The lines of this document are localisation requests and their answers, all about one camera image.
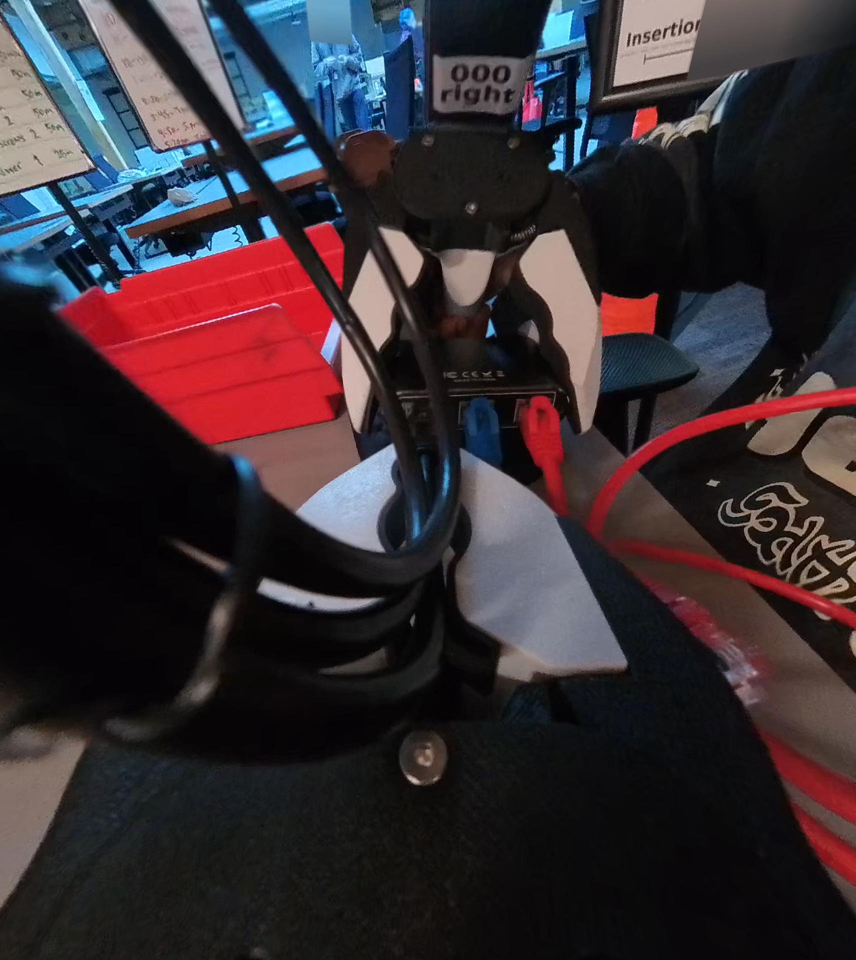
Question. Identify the wooden table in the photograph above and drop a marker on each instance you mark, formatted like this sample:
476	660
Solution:
195	206

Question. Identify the red plastic bin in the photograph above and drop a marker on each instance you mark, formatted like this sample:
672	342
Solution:
248	277
210	375

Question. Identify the person's right forearm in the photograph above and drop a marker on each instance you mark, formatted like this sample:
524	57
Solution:
698	210

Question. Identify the person's right hand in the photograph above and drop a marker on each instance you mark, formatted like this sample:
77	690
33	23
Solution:
465	322

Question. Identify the black office chair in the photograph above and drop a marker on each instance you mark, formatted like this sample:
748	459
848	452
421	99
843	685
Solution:
645	364

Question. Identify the handwritten whiteboard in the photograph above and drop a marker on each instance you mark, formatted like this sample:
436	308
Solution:
0	97
158	82

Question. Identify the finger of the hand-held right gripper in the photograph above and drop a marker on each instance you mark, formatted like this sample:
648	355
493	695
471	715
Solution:
563	300
364	292

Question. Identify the black ethernet hub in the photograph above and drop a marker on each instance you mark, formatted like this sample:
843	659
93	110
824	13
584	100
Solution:
503	360

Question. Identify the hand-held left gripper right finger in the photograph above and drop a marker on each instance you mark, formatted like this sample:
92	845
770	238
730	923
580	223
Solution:
525	585

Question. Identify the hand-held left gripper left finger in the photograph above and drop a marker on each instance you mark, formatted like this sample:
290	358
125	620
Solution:
338	525

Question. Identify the person's dark printed hoodie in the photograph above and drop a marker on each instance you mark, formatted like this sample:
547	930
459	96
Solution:
810	487

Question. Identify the orange cone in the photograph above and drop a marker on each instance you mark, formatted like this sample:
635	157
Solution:
627	311

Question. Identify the framed marker sign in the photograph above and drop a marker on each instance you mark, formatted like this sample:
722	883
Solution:
653	45

